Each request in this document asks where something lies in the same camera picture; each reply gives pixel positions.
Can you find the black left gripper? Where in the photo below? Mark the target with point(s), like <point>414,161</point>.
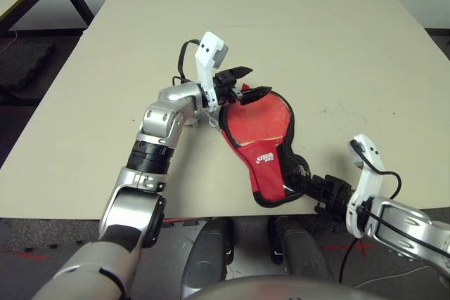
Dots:
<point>225,89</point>

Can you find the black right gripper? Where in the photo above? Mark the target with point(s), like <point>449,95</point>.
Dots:
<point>332,192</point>

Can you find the red and black paddle case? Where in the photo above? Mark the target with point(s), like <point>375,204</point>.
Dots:
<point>267,177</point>

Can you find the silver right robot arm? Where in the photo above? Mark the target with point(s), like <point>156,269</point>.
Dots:
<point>408,226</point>

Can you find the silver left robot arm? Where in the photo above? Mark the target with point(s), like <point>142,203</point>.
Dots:
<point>154,131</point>

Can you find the grey right robot leg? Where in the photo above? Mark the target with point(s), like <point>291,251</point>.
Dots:
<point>302,251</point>

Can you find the grey robot leg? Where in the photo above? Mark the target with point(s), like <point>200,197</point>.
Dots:
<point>207,258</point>
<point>302,251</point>

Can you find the grey robot torso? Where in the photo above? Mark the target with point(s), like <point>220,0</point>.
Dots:
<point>281,291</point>

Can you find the grey left robot leg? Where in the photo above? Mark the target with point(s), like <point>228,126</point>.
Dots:
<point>207,258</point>

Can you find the black foam floor mat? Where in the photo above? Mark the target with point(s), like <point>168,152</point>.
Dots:
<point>24,68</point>

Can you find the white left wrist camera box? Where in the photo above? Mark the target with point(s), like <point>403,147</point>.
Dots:
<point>209,54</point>

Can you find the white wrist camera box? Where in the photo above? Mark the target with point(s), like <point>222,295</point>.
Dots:
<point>367,173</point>
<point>209,54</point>

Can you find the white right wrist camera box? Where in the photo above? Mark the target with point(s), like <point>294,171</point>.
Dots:
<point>367,173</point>

